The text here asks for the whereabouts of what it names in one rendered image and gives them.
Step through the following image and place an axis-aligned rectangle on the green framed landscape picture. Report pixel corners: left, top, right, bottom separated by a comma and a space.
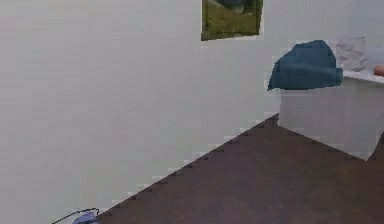
200, 0, 264, 42

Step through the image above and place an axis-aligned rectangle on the blue pillow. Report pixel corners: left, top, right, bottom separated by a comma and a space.
267, 39, 344, 92

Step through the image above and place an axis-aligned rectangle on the pale grey pillow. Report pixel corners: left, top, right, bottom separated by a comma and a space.
334, 35, 370, 73

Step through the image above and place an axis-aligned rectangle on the lilac object with black wire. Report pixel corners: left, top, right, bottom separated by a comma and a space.
50, 207, 101, 224

